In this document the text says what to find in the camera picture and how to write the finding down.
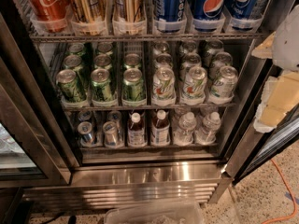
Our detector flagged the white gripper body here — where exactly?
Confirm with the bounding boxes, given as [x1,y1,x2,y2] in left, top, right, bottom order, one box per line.
[272,5,299,71]

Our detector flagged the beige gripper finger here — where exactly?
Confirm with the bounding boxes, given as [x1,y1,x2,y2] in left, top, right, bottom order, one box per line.
[251,33,276,59]
[253,71,299,133]

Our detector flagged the white 7up can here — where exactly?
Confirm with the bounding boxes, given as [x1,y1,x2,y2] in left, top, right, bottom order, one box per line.
[182,65,207,99]
[178,41,197,57]
[152,41,170,57]
[210,65,238,98]
[201,39,224,67]
[153,66,175,100]

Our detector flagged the white 7up can second-row right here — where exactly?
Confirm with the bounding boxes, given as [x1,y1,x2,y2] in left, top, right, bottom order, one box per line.
[208,51,233,80]

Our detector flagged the white 7up can second-row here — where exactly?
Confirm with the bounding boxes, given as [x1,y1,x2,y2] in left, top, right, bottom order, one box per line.
[153,53,173,69]
[208,51,233,80]
[179,53,202,80]

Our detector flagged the blue Pepsi can right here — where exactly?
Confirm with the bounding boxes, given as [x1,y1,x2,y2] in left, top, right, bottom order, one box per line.
[228,0,262,32]

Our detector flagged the blue pepsi can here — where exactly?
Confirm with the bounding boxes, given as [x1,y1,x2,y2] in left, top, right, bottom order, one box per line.
[192,0,224,32]
[154,0,186,33]
[228,0,262,32]

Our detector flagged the blue Pepsi can middle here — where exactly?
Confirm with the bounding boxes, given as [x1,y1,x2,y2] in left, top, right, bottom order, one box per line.
[192,0,224,32]

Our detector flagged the white 7up can second-row middle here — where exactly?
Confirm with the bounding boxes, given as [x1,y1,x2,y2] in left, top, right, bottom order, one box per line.
[179,53,202,80]

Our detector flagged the white 7up can second-row left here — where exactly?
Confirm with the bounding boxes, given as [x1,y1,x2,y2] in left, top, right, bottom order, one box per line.
[153,53,173,69]

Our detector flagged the blue Pepsi can left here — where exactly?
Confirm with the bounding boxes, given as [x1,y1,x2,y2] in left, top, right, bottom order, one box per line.
[154,0,186,33]

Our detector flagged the green can second-row right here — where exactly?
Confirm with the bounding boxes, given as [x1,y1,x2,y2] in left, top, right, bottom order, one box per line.
[123,53,142,70]

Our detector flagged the green can second-row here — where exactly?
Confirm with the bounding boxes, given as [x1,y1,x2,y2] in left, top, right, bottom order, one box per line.
[93,54,113,72]
[123,53,142,70]
[63,54,89,90]

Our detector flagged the green can front right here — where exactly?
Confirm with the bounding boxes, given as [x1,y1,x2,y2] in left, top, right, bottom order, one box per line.
[122,68,146,102]

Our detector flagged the green can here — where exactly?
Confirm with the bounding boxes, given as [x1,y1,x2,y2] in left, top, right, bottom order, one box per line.
[66,43,87,58]
[95,42,114,56]
[122,68,146,102]
[91,68,113,102]
[56,69,87,103]

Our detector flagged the gold soda can right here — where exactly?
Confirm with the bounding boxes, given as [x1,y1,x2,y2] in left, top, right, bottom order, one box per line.
[114,0,145,35]

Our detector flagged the gold soda can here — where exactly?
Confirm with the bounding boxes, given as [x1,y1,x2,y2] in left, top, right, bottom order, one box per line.
[70,0,105,35]
[114,0,145,35]

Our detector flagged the stainless steel display fridge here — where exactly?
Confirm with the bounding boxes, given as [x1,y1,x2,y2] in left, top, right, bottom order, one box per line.
[1,0,298,212]

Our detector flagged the green can back middle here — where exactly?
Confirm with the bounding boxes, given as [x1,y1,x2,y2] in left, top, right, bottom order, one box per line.
[95,42,114,56]

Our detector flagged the green can second-row middle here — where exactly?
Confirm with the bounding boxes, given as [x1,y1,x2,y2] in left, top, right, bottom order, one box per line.
[93,54,113,72]

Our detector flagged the silver can bottom back right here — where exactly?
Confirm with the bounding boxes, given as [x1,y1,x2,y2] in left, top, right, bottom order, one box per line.
[107,110,122,133]

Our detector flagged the silver can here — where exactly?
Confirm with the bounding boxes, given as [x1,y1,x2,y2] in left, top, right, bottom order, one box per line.
[103,121,120,147]
[78,111,93,122]
[107,110,122,133]
[78,121,95,145]

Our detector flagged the green can front middle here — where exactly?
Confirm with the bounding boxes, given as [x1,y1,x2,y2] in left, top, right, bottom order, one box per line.
[91,68,113,102]

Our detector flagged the silver can bottom front right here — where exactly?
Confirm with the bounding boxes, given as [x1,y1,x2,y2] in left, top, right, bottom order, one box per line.
[103,121,120,147]

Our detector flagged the gold soda can left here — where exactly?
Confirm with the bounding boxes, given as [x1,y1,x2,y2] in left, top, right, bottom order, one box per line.
[70,0,105,35]

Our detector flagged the green can back left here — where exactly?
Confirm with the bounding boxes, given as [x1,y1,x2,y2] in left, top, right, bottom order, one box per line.
[66,43,87,58]

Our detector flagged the silver can bottom back left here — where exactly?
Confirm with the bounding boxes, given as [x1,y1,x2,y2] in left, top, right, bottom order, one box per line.
[78,111,93,122]

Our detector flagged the green can second-row left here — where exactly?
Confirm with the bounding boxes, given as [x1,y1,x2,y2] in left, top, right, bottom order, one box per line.
[63,54,89,90]

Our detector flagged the silver can bottom front left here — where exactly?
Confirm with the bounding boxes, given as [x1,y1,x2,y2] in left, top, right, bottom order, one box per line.
[78,121,95,145]

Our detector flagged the green can front left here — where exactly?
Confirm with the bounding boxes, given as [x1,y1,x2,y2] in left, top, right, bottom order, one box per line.
[56,69,87,103]

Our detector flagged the red Coca-Cola can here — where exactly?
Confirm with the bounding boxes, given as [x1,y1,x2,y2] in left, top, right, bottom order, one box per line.
[29,0,67,33]

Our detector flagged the clear water bottle right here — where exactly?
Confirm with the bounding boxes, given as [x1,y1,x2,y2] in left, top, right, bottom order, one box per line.
[195,112,221,145]

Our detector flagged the clear water bottle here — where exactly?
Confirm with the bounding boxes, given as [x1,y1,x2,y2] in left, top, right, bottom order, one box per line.
[195,112,221,145]
[174,112,197,147]

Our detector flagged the clear water bottle left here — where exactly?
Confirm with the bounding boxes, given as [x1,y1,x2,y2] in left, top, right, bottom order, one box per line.
[174,112,197,147]

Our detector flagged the brown tea bottle right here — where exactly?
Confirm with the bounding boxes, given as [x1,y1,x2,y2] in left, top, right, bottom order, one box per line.
[150,110,170,147]

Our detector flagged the brown tea bottle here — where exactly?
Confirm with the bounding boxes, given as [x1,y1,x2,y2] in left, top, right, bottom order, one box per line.
[150,110,170,147]
[128,113,146,147]

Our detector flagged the brown tea bottle left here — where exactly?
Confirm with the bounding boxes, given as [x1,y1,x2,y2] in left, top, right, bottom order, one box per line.
[128,113,146,147]

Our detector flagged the orange cable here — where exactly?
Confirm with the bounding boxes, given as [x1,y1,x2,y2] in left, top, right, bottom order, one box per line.
[261,158,299,224]

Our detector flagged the black cable on floor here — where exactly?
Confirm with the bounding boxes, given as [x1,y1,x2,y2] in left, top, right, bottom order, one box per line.
[40,212,78,224]

